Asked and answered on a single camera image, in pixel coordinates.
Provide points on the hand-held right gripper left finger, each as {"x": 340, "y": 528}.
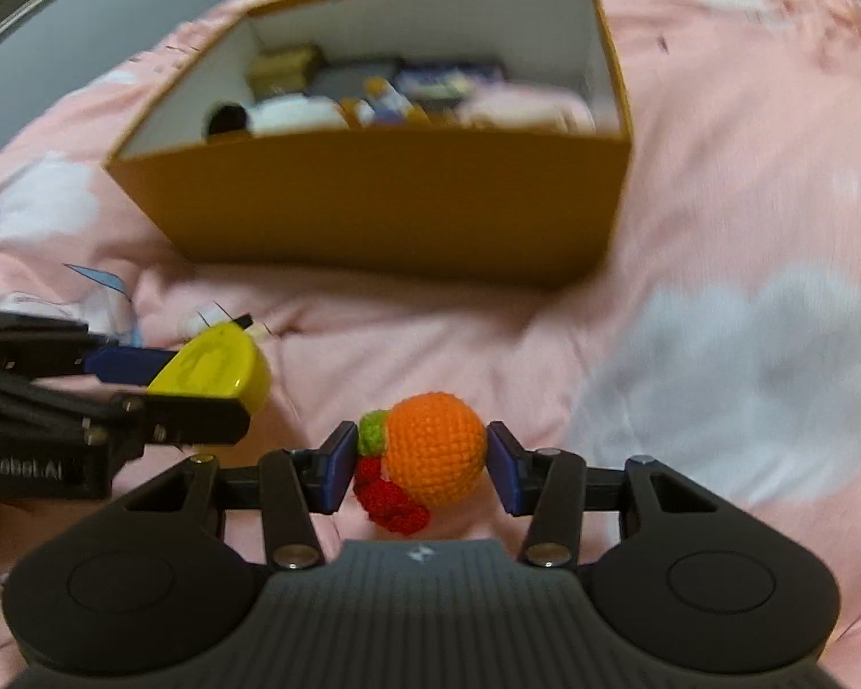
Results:
{"x": 341, "y": 463}

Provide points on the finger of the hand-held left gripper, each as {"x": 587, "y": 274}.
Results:
{"x": 125, "y": 366}
{"x": 201, "y": 423}

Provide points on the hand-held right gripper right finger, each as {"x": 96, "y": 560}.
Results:
{"x": 499, "y": 463}

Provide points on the yellow plastic case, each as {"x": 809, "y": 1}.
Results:
{"x": 215, "y": 366}

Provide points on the crocheted orange charm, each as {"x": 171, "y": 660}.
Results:
{"x": 434, "y": 445}

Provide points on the orange cardboard box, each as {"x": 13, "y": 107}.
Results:
{"x": 373, "y": 208}

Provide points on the white rabbit plush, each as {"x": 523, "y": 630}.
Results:
{"x": 294, "y": 115}

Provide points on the small gold box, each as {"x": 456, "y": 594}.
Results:
{"x": 283, "y": 68}

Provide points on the pink zip pouch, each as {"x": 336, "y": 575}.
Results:
{"x": 524, "y": 111}

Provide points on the brown dog plush blue outfit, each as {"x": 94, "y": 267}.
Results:
{"x": 384, "y": 100}

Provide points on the small black box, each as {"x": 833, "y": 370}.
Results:
{"x": 351, "y": 77}

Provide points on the purple palm print card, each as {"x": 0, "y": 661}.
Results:
{"x": 445, "y": 82}

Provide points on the black round object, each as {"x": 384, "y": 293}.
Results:
{"x": 226, "y": 120}

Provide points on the pink printed duvet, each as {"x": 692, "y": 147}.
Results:
{"x": 725, "y": 230}

